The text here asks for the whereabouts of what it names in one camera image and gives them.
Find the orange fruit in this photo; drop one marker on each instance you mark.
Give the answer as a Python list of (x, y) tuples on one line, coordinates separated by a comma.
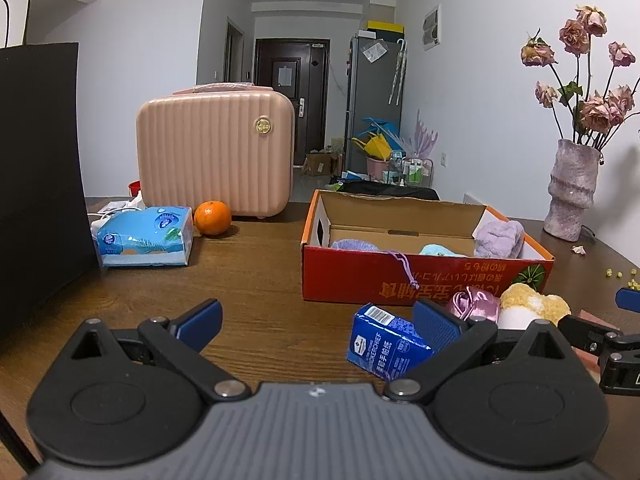
[(212, 218)]

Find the lilac fluffy towel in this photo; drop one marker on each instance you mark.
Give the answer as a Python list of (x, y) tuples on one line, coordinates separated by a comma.
[(499, 240)]

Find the blue tissue pack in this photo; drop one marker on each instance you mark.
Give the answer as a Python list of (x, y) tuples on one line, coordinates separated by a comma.
[(154, 236)]

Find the black bag on chair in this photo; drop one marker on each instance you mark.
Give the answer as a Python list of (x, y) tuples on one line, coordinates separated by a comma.
[(384, 189)]

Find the grey refrigerator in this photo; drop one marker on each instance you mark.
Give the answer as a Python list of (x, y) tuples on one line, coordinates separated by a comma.
[(372, 86)]

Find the black paper bag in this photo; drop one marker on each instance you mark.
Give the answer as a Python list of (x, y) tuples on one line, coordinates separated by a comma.
[(45, 234)]

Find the dried pink roses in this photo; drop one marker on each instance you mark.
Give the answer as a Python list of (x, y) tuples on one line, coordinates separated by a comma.
[(584, 114)]

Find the pink ribbed suitcase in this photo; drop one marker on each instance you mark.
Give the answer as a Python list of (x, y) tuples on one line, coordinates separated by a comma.
[(228, 142)]

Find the brown cardboard box on floor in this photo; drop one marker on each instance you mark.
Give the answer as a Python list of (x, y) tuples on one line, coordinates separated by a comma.
[(318, 165)]

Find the purple cloth pouch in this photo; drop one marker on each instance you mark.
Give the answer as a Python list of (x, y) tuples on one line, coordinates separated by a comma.
[(354, 245)]

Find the purple textured vase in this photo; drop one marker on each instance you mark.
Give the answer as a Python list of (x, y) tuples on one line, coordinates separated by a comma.
[(573, 182)]

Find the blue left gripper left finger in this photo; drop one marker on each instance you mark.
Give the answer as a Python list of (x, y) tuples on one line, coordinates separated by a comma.
[(199, 326)]

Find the yellow bag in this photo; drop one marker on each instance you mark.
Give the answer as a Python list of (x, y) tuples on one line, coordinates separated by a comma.
[(374, 145)]

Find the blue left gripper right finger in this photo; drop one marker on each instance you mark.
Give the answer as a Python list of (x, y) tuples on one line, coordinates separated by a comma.
[(436, 325)]

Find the white and yellow plush toy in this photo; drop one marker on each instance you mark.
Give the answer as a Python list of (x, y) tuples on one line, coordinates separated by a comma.
[(520, 305)]

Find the pink satin scrunchie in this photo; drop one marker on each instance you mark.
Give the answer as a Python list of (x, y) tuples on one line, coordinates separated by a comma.
[(471, 301)]

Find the yellow popcorn pieces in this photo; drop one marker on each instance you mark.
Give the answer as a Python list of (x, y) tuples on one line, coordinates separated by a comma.
[(629, 279)]

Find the dark brown door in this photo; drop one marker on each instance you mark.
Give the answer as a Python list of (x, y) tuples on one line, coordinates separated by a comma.
[(299, 69)]

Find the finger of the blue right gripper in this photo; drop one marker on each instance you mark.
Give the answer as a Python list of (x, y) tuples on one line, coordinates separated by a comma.
[(628, 299)]

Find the red cardboard box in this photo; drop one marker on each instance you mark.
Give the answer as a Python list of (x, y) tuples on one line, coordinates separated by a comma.
[(406, 224)]

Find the light blue soft cloth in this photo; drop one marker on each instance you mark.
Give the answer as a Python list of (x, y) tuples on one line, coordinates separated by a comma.
[(437, 250)]

